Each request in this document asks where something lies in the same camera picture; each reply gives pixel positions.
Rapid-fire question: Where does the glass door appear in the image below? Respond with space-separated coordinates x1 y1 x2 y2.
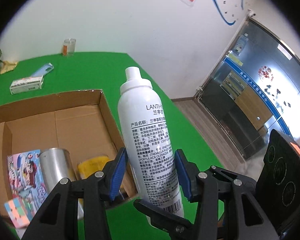
197 18 300 160

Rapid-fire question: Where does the white spray bottle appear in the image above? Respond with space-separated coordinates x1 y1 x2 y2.
117 67 184 217

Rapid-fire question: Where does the silver metal cylinder can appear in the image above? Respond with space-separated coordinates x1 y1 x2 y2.
39 148 77 193

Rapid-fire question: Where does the yellow cloth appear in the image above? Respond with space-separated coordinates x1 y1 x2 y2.
0 61 18 75

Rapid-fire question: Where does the yellow spray can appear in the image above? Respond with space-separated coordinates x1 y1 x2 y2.
76 154 128 222

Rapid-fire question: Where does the green table mat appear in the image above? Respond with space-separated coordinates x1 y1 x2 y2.
0 52 221 239

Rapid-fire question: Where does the brown cardboard box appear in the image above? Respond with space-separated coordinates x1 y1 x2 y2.
0 89 124 222

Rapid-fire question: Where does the pastel puzzle cube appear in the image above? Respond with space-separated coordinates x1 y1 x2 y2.
4 197 38 229

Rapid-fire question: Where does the clear glass jar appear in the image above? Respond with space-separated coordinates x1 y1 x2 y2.
62 38 76 56

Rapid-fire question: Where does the white rectangular box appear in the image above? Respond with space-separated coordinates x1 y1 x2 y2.
10 76 44 95

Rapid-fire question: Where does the colourful cartoon picture book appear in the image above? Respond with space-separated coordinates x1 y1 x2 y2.
7 150 48 215

